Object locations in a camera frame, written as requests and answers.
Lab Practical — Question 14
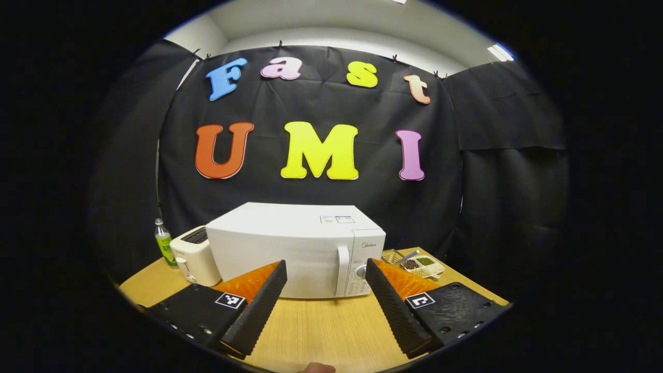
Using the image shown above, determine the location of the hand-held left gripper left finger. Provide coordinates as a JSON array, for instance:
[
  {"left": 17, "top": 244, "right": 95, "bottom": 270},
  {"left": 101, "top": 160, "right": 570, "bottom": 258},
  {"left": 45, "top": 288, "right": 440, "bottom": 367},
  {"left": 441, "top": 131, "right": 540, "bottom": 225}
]
[{"left": 139, "top": 260, "right": 288, "bottom": 359}]

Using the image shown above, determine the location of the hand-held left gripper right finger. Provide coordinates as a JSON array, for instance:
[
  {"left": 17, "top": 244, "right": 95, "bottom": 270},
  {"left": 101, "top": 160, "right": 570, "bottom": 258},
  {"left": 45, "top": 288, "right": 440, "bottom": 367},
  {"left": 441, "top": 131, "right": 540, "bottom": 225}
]
[{"left": 365, "top": 258, "right": 513, "bottom": 359}]

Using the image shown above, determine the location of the white microwave oven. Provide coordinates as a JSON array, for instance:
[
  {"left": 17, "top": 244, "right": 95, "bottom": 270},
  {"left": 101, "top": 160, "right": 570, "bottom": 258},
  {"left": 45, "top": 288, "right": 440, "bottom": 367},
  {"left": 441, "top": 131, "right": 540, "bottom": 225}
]
[{"left": 206, "top": 202, "right": 386, "bottom": 299}]

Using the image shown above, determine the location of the white divided dish of beans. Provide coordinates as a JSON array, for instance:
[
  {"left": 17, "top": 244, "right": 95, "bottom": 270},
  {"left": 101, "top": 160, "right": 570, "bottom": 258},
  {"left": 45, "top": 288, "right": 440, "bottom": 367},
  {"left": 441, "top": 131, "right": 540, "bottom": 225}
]
[{"left": 401, "top": 255, "right": 445, "bottom": 281}]

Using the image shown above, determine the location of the white toaster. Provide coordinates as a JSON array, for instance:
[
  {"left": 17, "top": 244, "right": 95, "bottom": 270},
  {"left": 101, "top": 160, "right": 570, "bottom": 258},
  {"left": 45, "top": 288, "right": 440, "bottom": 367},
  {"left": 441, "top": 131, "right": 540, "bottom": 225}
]
[{"left": 169, "top": 226, "right": 222, "bottom": 288}]

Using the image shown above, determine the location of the green drink bottle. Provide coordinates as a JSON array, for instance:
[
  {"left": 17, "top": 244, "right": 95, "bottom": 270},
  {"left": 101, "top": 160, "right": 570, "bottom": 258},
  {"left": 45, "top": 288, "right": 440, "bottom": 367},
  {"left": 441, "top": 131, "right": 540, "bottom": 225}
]
[{"left": 154, "top": 218, "right": 178, "bottom": 268}]

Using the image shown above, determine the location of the black backdrop cloth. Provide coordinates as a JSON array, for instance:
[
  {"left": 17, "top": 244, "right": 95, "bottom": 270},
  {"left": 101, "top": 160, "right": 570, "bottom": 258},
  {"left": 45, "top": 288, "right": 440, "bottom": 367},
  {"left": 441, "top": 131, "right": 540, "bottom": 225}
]
[{"left": 91, "top": 39, "right": 570, "bottom": 291}]

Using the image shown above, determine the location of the small ceiling light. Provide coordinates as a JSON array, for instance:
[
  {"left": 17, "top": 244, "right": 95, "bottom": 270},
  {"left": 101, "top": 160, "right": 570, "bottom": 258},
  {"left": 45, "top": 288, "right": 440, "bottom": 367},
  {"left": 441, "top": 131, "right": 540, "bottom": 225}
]
[{"left": 487, "top": 44, "right": 515, "bottom": 63}]

